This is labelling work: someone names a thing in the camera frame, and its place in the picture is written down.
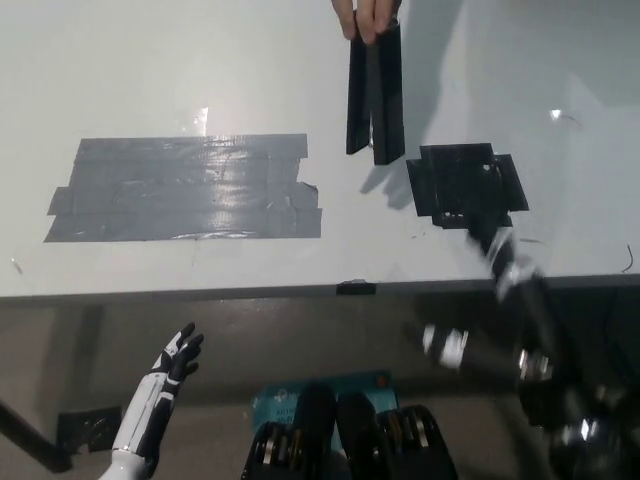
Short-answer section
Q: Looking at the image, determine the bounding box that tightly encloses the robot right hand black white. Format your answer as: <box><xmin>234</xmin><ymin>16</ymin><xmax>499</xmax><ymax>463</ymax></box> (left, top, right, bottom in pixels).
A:
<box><xmin>422</xmin><ymin>219</ymin><xmax>556</xmax><ymax>386</ymax></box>

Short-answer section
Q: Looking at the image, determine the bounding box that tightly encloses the person's bare hand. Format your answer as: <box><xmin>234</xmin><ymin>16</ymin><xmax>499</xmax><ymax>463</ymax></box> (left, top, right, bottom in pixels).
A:
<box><xmin>332</xmin><ymin>0</ymin><xmax>401</xmax><ymax>45</ymax></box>

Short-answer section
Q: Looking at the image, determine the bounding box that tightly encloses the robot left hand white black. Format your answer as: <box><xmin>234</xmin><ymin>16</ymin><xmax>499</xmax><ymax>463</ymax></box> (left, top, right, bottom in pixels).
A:
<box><xmin>112</xmin><ymin>322</ymin><xmax>205</xmax><ymax>460</ymax></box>

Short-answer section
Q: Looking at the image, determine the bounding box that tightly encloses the black stapler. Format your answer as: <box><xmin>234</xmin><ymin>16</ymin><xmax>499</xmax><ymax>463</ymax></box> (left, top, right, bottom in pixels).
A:
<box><xmin>344</xmin><ymin>9</ymin><xmax>406</xmax><ymax>167</ymax></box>

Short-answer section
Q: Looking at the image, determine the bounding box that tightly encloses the black tape patch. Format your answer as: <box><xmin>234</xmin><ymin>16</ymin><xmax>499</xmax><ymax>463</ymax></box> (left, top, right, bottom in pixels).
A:
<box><xmin>405</xmin><ymin>143</ymin><xmax>530</xmax><ymax>232</ymax></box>

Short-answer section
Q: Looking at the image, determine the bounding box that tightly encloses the black table leg bar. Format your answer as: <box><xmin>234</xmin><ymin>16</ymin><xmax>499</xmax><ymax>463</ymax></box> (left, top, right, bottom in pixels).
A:
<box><xmin>0</xmin><ymin>399</ymin><xmax>75</xmax><ymax>474</ymax></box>

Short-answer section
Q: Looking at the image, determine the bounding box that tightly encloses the grey duct tape patch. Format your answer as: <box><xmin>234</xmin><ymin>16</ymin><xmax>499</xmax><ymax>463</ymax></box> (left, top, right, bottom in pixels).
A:
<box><xmin>43</xmin><ymin>133</ymin><xmax>324</xmax><ymax>245</ymax></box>

